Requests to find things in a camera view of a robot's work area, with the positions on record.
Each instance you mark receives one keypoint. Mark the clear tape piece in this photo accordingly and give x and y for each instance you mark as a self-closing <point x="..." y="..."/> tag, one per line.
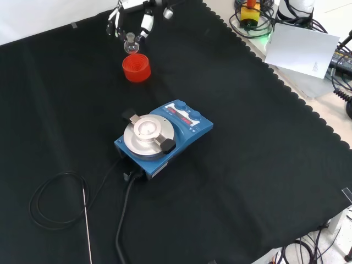
<point x="347" y="193"/>
<point x="74" y="25"/>
<point x="212" y="261"/>

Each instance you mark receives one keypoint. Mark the black bench cloth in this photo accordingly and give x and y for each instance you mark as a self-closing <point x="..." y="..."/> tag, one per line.
<point x="247" y="143"/>

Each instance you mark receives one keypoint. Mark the clear glass round-bottom flask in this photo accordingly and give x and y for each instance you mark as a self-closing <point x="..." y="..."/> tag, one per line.
<point x="131" y="47"/>

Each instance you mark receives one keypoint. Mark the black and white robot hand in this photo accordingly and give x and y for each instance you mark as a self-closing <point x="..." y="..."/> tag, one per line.
<point x="145" y="23"/>

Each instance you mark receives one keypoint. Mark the yellow stop button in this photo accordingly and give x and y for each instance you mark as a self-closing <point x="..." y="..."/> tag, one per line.
<point x="249" y="13"/>

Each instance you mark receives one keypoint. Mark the grey metal plate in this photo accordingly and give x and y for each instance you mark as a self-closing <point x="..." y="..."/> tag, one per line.
<point x="310" y="86"/>

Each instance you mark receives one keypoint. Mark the black power adapter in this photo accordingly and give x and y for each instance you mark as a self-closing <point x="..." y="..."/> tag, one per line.
<point x="342" y="59"/>

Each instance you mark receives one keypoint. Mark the heater with blue base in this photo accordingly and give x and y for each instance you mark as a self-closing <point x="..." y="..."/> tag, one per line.
<point x="182" y="134"/>

